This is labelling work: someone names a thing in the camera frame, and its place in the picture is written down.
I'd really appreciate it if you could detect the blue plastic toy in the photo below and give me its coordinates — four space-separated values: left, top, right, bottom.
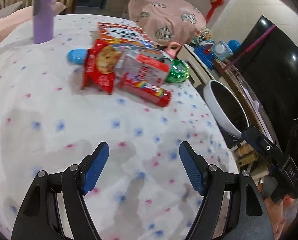
67 48 88 64

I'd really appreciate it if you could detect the green foil snack bag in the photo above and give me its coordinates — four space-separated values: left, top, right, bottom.
165 60 190 83

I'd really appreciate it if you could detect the white tv cabinet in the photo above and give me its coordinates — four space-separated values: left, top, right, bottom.
177 44 268 183

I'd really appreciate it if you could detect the red rainbow candy pack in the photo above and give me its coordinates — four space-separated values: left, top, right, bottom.
118 73 172 107

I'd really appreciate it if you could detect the black round trash bin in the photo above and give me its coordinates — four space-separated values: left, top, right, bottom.
202 80 249 148

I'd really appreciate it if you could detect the pink stick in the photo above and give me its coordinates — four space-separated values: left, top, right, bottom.
218 24 277 73

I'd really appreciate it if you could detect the toy ferris wheel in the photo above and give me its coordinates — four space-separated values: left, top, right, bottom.
192 27 212 46

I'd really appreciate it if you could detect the pink heart patterned cover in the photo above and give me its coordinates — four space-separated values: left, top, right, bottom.
128 0 206 47

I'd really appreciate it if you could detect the large black television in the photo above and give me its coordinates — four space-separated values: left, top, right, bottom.
230 16 298 167

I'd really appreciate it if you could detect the purple phone stand card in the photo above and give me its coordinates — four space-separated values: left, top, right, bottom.
33 0 56 44

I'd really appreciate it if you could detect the right hand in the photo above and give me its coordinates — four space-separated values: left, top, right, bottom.
257 176 294 239

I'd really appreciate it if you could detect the light blue toy washer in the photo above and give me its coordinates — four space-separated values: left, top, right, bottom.
211 41 233 61

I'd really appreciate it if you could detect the blue toy machine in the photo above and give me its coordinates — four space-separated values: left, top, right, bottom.
194 42 216 69

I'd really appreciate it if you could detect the blue spiky ball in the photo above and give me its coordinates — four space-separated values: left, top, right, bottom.
227 40 241 54

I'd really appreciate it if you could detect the pink kettlebell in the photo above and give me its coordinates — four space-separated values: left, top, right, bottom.
164 42 181 59

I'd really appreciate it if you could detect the beige sofa with cushions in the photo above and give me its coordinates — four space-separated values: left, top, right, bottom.
0 2 66 43

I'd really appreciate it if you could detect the white dotted table cloth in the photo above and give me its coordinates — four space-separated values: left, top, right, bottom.
0 15 237 239

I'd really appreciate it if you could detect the red children's book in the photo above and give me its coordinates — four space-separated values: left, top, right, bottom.
97 22 157 49

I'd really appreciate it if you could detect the red cookie snack bag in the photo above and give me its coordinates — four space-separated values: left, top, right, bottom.
81 39 122 94

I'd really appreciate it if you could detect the red white small box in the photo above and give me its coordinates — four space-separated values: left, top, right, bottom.
114 50 172 86

